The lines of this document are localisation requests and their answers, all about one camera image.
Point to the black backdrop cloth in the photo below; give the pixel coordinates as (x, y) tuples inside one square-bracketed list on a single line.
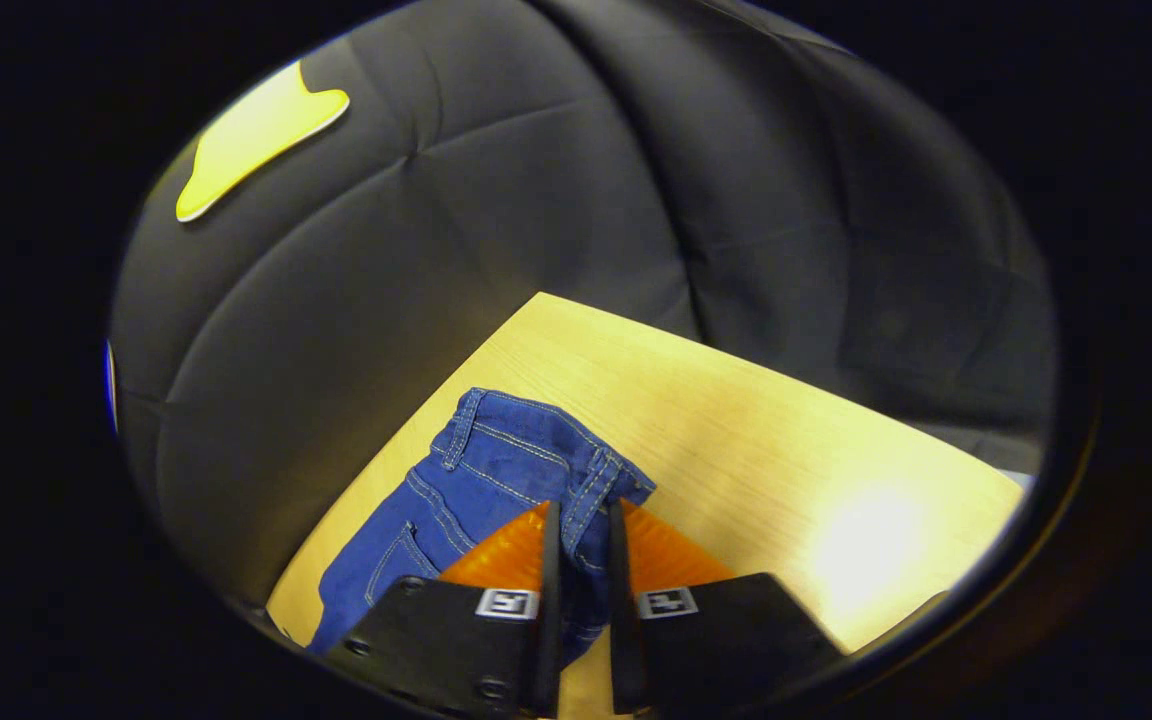
[(536, 180)]

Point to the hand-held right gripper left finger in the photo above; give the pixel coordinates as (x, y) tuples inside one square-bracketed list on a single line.
[(549, 620)]

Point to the blue jeans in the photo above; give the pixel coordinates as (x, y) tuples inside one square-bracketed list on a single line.
[(476, 480)]

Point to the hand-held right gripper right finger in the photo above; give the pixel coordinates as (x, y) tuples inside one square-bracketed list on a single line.
[(622, 640)]

